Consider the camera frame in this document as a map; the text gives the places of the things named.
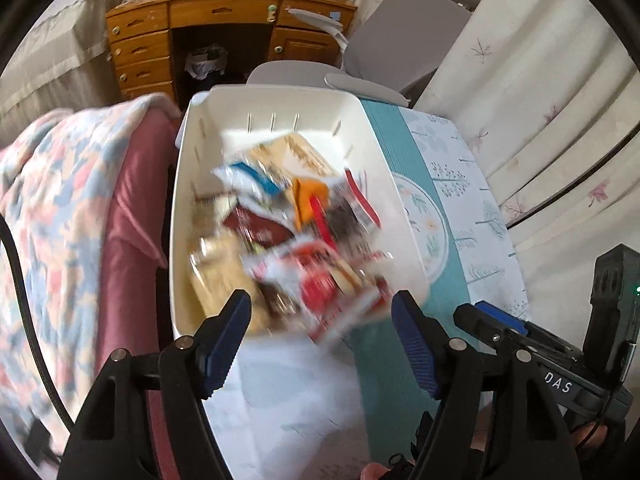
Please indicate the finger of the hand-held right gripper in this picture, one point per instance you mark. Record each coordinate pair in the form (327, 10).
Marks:
(475, 322)
(505, 317)

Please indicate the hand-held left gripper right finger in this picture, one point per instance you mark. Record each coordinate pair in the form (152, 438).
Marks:
(415, 345)

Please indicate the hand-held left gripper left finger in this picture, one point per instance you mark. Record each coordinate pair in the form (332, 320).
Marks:
(225, 345)

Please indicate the red dark snack packet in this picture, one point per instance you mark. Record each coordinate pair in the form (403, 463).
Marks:
(345, 220)

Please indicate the blue candy wrapper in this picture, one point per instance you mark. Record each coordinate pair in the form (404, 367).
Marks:
(250, 180)

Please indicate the orange snack packet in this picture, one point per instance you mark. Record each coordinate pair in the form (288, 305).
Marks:
(310, 200)

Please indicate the yellow cake packet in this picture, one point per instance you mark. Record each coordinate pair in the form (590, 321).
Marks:
(295, 155)

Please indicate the white plastic storage bin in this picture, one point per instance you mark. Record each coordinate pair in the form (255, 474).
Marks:
(280, 105)

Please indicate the person's right hand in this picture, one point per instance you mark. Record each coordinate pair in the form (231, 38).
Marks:
(590, 435)

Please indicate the person's leg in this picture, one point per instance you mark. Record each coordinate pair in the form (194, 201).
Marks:
(375, 472)

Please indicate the pink bed sheet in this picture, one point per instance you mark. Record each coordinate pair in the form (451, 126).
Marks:
(130, 240)

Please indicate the white leaf print curtain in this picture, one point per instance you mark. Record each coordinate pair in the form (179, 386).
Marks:
(550, 110)

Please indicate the floral fleece blanket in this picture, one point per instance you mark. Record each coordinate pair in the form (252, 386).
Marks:
(60, 210)

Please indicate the trash bin with bag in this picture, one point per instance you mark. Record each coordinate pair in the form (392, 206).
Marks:
(205, 62)

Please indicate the grey office chair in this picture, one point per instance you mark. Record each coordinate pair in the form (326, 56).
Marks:
(395, 25)

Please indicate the wooden desk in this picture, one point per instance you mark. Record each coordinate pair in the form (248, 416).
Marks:
(225, 10)

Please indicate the white lace cover cloth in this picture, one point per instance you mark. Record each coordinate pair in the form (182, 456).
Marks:
(60, 50)

